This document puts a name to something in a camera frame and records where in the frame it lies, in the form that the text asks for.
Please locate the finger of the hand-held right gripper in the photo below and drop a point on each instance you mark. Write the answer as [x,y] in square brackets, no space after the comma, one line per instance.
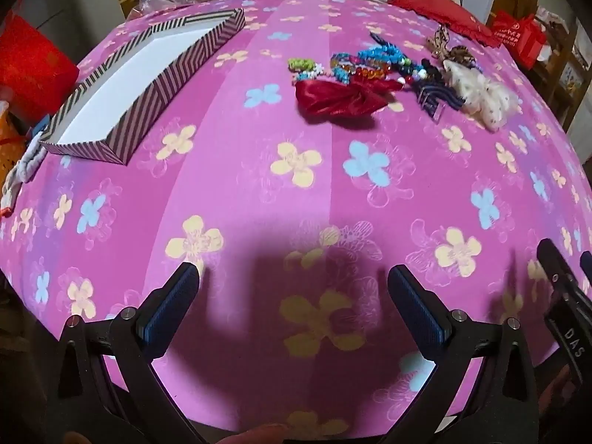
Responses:
[587,266]
[557,268]

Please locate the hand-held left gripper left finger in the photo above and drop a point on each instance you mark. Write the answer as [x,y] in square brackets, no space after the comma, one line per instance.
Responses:
[173,305]

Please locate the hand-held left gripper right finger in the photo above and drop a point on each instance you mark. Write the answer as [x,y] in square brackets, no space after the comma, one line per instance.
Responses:
[418,314]

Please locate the white fluffy scrunchie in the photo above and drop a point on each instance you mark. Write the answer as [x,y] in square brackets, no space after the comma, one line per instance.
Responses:
[481,92]

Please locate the striped cardboard box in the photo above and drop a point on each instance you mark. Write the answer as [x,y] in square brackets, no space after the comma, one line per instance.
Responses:
[138,83]

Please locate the red velvet scrunchie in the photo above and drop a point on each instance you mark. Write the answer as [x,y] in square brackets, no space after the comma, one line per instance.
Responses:
[342,99]

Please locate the brown scrunchie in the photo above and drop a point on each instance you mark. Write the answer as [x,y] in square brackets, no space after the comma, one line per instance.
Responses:
[462,55]

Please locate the person's left hand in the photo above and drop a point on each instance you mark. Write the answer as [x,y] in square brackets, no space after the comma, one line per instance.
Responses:
[259,434]

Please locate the pink floral bedsheet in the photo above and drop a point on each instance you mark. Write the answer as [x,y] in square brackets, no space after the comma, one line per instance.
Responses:
[323,203]

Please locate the white work glove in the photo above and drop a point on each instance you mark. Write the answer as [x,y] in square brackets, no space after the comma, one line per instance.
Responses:
[21,175]

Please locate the wooden rack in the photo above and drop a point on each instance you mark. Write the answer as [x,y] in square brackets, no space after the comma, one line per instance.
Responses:
[571,62]

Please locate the blue hair claw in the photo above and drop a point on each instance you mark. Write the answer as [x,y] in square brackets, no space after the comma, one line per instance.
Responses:
[41,125]

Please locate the red paper bag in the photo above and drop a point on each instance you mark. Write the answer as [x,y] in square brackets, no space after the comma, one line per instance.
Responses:
[518,37]

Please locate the red cushion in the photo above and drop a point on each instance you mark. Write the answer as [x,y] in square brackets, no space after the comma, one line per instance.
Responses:
[444,11]

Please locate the large red tote bag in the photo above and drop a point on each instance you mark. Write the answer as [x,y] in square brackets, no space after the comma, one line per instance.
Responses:
[32,60]

